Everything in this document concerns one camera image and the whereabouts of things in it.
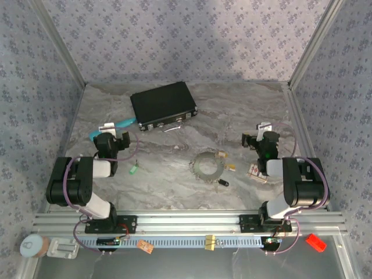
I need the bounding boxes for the red white card box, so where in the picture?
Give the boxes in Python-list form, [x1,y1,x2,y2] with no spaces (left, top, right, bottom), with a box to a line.
[246,164,269,184]

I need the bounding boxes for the teal marker pen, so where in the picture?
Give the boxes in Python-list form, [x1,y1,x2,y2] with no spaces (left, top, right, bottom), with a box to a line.
[88,117,137,142]

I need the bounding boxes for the black case with metal latches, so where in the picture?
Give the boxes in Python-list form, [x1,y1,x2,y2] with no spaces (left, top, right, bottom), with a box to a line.
[130,81,199,133]

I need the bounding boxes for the red plastic block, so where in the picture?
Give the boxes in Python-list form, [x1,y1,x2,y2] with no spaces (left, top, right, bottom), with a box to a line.
[305,233,328,253]

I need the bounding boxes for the orange printed tag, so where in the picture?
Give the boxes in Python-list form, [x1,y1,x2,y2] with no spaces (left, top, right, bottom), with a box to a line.
[137,239,154,255]

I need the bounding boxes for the tin can with pull tab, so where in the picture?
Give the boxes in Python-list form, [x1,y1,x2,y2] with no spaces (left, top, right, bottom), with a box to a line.
[19,235,51,259]

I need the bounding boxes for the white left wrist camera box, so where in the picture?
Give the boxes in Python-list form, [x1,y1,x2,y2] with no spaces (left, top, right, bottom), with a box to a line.
[98,122,117,138]

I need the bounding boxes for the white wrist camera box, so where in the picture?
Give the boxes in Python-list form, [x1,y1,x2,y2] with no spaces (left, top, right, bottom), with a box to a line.
[98,122,117,138]
[255,121,273,137]

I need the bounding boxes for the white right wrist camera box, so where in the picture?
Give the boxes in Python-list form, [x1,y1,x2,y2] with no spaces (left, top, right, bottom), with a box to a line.
[255,121,273,137]

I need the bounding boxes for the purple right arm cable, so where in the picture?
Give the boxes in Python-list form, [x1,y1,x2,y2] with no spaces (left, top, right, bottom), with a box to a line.
[263,122,331,256]

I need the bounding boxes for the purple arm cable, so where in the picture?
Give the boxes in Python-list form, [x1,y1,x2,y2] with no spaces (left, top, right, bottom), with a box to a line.
[263,122,331,256]
[66,123,140,255]

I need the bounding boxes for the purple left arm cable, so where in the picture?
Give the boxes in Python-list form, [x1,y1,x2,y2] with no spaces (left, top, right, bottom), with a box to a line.
[66,123,140,255]

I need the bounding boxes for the aluminium side rail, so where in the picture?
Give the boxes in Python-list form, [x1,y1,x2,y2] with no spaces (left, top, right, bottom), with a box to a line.
[281,83,332,210]
[43,84,87,213]

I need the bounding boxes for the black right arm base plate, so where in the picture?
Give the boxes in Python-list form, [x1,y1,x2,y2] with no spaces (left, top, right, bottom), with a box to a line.
[238,214,292,234]

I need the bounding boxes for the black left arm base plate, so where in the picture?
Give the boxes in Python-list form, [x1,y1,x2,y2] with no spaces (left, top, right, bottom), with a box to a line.
[84,214,138,234]

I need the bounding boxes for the thin red wire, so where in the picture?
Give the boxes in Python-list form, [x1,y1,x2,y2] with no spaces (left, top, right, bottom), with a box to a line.
[117,223,131,239]

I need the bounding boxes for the aluminium frame post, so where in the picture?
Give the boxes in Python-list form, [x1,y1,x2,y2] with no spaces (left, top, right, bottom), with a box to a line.
[28,0,88,88]
[287,0,346,89]

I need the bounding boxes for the silver metal bracket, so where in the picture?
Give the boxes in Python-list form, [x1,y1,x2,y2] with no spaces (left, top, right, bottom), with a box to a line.
[46,237,80,259]

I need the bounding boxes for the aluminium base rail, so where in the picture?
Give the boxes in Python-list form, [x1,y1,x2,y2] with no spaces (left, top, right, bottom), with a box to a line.
[31,211,348,236]

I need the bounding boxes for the slotted grey cable duct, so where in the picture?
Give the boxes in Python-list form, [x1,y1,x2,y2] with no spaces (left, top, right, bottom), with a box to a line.
[78,235,264,249]

